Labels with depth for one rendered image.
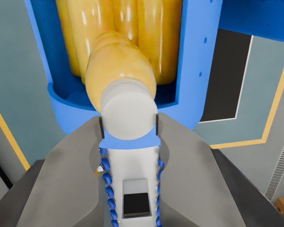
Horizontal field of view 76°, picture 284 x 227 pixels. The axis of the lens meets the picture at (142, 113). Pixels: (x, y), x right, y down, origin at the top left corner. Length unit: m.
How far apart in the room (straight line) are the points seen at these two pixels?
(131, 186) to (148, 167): 0.10
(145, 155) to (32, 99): 1.27
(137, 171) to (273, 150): 1.98
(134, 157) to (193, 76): 0.50
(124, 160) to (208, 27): 0.56
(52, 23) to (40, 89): 1.33
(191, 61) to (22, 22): 1.44
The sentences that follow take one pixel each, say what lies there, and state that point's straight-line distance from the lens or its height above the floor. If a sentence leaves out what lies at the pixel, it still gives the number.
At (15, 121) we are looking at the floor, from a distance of 1.95.
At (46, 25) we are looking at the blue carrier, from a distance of 0.37.
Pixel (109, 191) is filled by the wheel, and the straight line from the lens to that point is 0.76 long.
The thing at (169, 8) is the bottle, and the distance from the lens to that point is 0.30.
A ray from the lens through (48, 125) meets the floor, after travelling 1.85.
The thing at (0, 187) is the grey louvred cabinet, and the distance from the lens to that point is 2.35.
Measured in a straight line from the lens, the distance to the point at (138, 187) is 0.76.
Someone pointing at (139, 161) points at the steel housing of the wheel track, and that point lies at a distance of 0.71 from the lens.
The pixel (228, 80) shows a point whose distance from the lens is 1.56.
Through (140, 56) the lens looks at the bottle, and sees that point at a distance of 0.17.
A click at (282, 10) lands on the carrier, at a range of 0.79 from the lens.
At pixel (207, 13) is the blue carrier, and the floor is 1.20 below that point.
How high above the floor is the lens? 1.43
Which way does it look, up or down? 59 degrees down
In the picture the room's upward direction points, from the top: 171 degrees clockwise
